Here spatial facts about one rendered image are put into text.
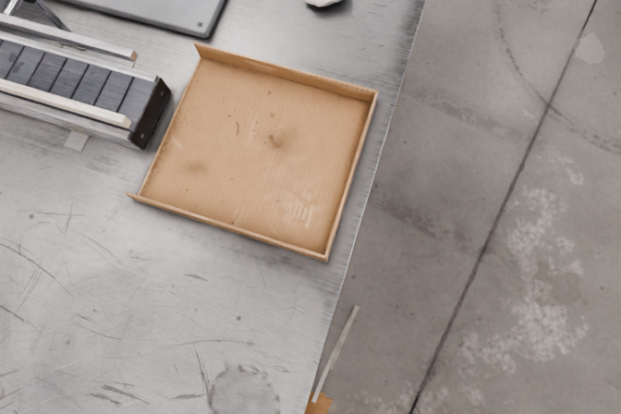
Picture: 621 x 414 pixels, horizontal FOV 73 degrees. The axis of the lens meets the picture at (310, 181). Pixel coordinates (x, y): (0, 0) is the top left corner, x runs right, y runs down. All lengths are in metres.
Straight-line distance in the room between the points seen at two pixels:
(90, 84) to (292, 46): 0.32
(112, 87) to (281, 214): 0.32
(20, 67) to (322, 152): 0.48
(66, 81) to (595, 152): 1.62
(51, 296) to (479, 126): 1.41
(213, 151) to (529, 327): 1.20
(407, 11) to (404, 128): 0.86
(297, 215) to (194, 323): 0.20
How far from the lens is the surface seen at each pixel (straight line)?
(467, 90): 1.71
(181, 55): 0.76
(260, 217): 0.61
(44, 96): 0.71
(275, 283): 0.60
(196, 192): 0.65
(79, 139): 0.75
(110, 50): 0.63
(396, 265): 1.45
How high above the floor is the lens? 1.43
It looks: 73 degrees down
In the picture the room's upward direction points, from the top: 8 degrees counter-clockwise
